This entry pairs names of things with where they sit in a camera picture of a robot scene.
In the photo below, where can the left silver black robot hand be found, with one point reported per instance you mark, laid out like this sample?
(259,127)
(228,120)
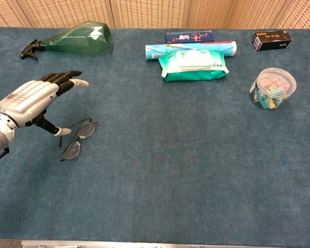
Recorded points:
(25,98)

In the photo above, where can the thin wire-frame eyeglasses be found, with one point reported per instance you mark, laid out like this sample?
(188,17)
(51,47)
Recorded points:
(71,151)

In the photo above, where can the left white grey robot arm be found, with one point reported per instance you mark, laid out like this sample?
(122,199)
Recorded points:
(0,134)

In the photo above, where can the green plastic spray bottle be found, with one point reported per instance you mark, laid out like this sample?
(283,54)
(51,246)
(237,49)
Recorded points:
(80,40)

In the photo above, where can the blue white cling film roll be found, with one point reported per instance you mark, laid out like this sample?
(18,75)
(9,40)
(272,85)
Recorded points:
(152,53)

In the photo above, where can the woven wicker folding screen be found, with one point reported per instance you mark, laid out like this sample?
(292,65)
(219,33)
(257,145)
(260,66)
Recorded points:
(149,13)

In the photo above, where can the blue felt table cloth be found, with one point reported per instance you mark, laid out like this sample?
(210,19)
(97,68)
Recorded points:
(170,168)

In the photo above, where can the green wet wipes pack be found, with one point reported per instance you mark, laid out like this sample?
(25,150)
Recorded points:
(193,65)

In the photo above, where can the long dark blue box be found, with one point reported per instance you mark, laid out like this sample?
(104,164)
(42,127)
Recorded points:
(189,37)

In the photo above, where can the clear jar of binder clips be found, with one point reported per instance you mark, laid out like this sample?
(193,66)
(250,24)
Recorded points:
(272,89)

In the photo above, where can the small black cardboard box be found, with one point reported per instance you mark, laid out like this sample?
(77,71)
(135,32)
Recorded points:
(271,40)

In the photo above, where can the aluminium table edge rail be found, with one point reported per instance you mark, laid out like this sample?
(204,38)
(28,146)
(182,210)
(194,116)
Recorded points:
(144,245)

